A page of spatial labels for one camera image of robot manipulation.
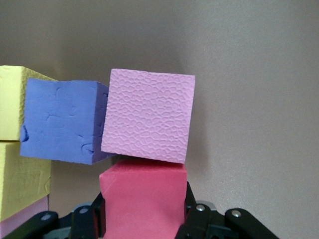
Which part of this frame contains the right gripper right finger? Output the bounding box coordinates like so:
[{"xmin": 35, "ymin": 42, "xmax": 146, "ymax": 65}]
[{"xmin": 176, "ymin": 181, "xmax": 277, "ymax": 239}]

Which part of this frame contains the red foam block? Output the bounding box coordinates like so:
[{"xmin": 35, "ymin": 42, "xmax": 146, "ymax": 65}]
[{"xmin": 99, "ymin": 159, "xmax": 187, "ymax": 239}]

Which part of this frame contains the yellow foam block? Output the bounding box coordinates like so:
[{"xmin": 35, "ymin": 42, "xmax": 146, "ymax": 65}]
[
  {"xmin": 0, "ymin": 140, "xmax": 52, "ymax": 222},
  {"xmin": 0, "ymin": 65, "xmax": 59, "ymax": 142}
]

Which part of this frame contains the purple foam block with dent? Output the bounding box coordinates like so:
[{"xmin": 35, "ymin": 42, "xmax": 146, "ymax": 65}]
[{"xmin": 19, "ymin": 78, "xmax": 118, "ymax": 165}]

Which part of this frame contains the pink foam block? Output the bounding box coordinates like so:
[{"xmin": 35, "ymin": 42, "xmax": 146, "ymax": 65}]
[
  {"xmin": 101, "ymin": 68, "xmax": 196, "ymax": 164},
  {"xmin": 0, "ymin": 195, "xmax": 49, "ymax": 237}
]

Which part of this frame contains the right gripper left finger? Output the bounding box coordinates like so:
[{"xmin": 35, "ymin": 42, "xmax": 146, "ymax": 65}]
[{"xmin": 1, "ymin": 193, "xmax": 107, "ymax": 239}]

